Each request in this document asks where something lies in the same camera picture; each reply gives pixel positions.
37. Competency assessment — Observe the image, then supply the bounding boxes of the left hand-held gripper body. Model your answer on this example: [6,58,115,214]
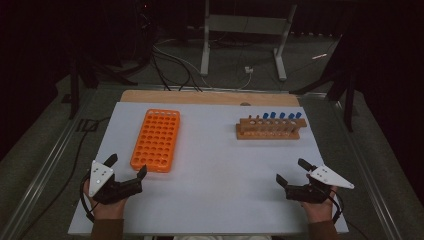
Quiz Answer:
[88,160,143,205]

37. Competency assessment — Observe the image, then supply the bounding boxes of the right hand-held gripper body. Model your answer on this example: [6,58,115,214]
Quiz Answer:
[284,164,355,205]

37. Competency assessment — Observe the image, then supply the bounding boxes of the orange plastic tube rack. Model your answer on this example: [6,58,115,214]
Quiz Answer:
[129,108,181,174]

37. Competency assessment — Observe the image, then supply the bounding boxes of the wooden test tube rack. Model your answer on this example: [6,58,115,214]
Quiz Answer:
[235,114,308,141]

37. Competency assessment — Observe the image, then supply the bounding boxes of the person's left hand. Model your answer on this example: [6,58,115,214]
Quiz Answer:
[82,179,130,221]

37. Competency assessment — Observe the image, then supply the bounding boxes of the person's right hand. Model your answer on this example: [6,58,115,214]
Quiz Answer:
[301,186,339,224]

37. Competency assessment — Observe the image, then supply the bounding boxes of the white table sheet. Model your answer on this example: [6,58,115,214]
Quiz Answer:
[67,101,350,236]

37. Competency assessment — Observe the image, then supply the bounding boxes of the black stand legs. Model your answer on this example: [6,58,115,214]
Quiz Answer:
[289,33,358,133]
[67,54,139,120]

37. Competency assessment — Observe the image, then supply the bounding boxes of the grey metal stand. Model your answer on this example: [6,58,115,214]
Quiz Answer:
[199,0,299,82]

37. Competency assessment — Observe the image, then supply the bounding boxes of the thin black floor cable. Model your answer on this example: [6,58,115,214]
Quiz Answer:
[16,116,112,240]

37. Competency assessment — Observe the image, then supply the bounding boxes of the left hand-held gripper cable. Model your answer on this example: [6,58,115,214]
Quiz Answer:
[79,171,98,223]

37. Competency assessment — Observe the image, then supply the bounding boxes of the hand-held gripper cable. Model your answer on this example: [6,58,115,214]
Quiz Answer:
[79,171,98,223]
[328,189,344,225]

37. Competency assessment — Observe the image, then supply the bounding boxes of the right hand-held gripper cable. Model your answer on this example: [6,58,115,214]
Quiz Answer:
[328,189,344,225]

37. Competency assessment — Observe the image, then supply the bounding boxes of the metal floor rail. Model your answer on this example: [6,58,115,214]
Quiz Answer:
[331,99,403,240]
[0,89,98,240]

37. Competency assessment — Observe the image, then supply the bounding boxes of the black floor cables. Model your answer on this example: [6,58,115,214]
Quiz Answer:
[150,46,204,93]

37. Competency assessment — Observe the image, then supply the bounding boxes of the white floor cable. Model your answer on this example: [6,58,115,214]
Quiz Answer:
[153,44,253,91]

